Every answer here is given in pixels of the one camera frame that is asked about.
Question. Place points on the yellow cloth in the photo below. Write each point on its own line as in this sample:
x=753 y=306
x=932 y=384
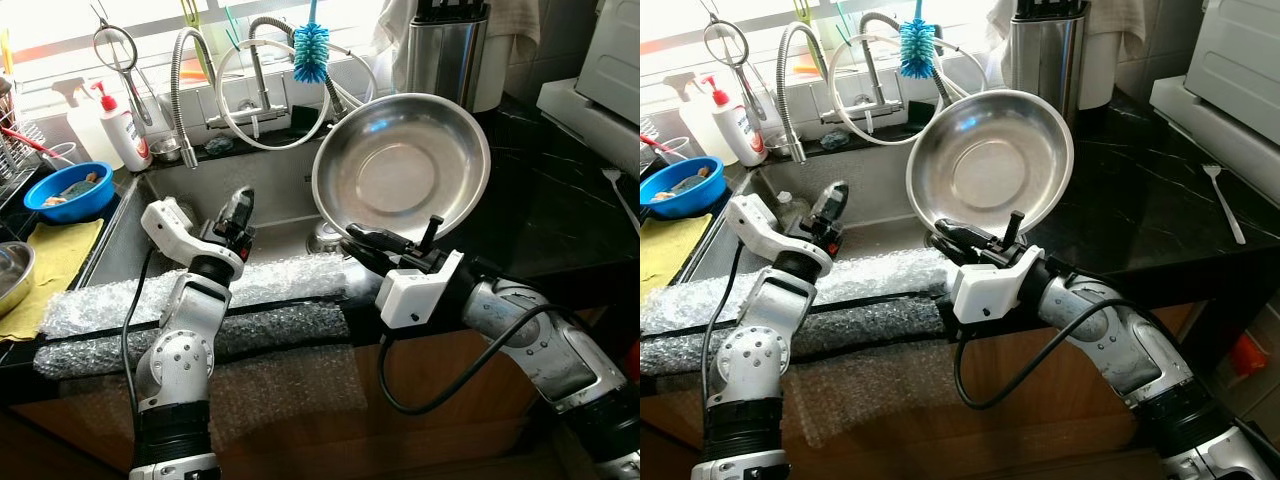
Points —
x=60 y=265
x=672 y=250

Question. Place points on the white round container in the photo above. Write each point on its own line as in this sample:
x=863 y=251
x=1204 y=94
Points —
x=495 y=75
x=1098 y=68

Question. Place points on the steel knife block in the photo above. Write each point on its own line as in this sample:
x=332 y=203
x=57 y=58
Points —
x=1045 y=50
x=445 y=60

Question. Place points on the blue plastic bowl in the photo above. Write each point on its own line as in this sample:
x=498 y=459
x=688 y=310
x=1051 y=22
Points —
x=70 y=202
x=685 y=197

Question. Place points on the stainless steel sink basin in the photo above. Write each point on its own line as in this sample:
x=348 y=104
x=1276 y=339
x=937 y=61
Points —
x=280 y=190
x=870 y=185

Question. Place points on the small steel cup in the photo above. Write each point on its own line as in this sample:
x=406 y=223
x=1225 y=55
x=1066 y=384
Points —
x=166 y=150
x=776 y=145

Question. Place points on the white spray bottle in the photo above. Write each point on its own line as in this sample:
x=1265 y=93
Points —
x=85 y=130
x=690 y=125

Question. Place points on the small orange object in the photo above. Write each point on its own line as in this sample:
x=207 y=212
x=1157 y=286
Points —
x=1246 y=357

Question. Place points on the steel bowl with wide rim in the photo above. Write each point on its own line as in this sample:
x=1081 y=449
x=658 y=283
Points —
x=14 y=280

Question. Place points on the small upturned steel bowl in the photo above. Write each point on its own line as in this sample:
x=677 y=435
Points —
x=322 y=240

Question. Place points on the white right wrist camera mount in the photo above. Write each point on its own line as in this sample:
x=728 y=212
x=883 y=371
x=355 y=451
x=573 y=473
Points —
x=415 y=295
x=990 y=290

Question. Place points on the white red pump soap bottle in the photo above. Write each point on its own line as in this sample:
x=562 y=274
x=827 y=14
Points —
x=735 y=128
x=125 y=135

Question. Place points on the blue bottle brush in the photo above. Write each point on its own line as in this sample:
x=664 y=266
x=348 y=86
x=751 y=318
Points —
x=917 y=50
x=311 y=55

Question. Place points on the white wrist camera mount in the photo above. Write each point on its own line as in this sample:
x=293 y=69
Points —
x=175 y=225
x=415 y=295
x=765 y=222
x=990 y=290

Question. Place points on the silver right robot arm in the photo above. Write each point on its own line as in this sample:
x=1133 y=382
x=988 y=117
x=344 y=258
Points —
x=530 y=340
x=1120 y=340

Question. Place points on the flexible steel spring faucet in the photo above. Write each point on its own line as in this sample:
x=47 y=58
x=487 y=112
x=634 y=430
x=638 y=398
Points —
x=178 y=110
x=786 y=105

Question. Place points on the green plastic utensil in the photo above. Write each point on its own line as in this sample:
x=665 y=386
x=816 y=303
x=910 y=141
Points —
x=192 y=15

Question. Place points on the clear plastic bottle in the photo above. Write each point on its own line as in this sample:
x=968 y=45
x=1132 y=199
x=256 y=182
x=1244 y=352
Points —
x=790 y=205

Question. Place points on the green scrub sponge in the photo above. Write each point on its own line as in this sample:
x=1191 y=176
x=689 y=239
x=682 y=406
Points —
x=834 y=141
x=220 y=147

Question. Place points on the clear bubble wrap sheet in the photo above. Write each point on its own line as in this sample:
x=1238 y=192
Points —
x=290 y=280
x=880 y=275

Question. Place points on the wooden base cabinet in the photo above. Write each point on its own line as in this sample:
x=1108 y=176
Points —
x=1020 y=350
x=430 y=350

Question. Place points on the white appliance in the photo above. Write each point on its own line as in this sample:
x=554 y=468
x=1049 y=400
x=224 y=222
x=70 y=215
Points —
x=1240 y=50
x=610 y=50

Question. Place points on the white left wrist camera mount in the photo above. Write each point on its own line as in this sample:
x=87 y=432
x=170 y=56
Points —
x=765 y=222
x=175 y=225

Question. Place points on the chrome gooseneck faucet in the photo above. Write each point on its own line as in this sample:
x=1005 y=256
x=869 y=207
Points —
x=255 y=105
x=865 y=100

